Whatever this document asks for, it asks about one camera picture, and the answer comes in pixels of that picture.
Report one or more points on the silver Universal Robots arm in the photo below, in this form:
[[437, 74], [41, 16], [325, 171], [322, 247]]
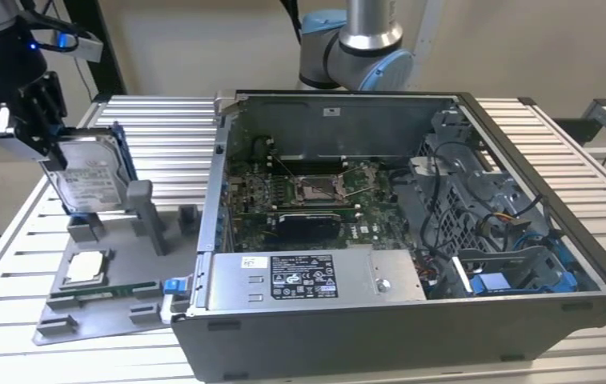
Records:
[[369, 24]]

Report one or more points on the grey power supply unit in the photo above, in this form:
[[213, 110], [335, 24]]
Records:
[[334, 280]]

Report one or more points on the CPU socket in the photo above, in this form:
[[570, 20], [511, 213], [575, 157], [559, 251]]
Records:
[[318, 188]]

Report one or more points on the grey parts rack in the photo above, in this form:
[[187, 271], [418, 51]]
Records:
[[115, 316]]

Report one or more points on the black open PC case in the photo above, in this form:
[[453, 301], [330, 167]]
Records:
[[387, 344]]

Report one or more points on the green RAM stick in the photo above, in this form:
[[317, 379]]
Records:
[[102, 289]]

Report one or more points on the metal disk bay cage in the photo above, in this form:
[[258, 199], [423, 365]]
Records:
[[457, 208]]

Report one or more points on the silver wrist camera blue light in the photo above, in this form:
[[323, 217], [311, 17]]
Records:
[[89, 50]]

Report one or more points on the green motherboard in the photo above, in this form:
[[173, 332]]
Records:
[[382, 232]]

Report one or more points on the blue bay carrier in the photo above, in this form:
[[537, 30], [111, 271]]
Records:
[[494, 285]]

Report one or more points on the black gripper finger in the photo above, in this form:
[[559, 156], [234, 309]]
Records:
[[54, 100], [35, 120]]

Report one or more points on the blue case latch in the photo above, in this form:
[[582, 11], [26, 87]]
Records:
[[173, 287]]

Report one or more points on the black stand post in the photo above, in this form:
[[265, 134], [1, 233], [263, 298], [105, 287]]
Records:
[[102, 48]]

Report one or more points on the silver CPU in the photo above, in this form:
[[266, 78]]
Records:
[[85, 267]]

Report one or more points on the hard disk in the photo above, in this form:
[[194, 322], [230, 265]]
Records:
[[89, 172]]

